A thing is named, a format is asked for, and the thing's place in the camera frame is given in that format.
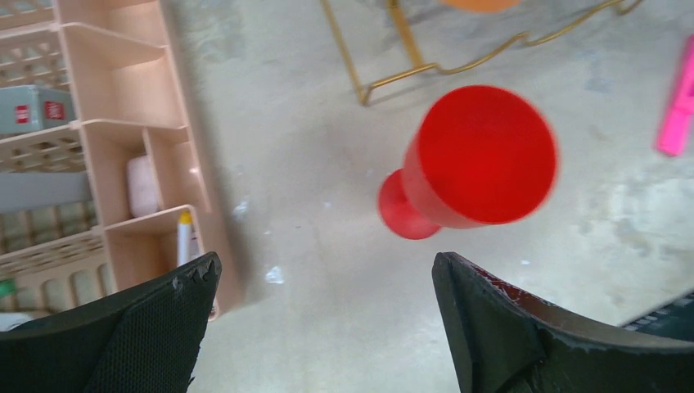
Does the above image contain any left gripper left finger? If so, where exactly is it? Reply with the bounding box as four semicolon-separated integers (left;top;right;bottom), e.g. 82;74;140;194
1;252;222;392

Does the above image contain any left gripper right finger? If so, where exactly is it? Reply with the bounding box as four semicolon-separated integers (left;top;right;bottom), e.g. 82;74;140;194
431;252;693;392

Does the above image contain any red wine glass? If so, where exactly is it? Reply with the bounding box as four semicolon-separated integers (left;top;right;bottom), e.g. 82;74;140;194
377;84;560;240

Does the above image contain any orange wine glass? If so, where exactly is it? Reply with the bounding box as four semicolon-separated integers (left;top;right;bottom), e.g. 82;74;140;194
441;0;521;13

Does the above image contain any yellow-capped white marker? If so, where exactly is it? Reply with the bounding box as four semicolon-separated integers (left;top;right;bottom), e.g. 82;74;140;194
177;210;201;267

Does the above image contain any white eraser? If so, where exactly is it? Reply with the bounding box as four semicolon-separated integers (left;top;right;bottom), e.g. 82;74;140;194
126;155;160;218

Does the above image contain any peach plastic file organizer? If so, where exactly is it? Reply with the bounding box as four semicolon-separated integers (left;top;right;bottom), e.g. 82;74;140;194
0;0;245;321

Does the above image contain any pink highlighter marker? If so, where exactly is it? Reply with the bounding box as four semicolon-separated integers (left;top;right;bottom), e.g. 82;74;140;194
655;35;693;156

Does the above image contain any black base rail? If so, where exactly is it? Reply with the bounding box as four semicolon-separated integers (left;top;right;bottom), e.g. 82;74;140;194
623;292;693;341

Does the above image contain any gold wire glass rack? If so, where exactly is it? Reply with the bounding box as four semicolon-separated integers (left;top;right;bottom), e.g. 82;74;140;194
318;0;647;107

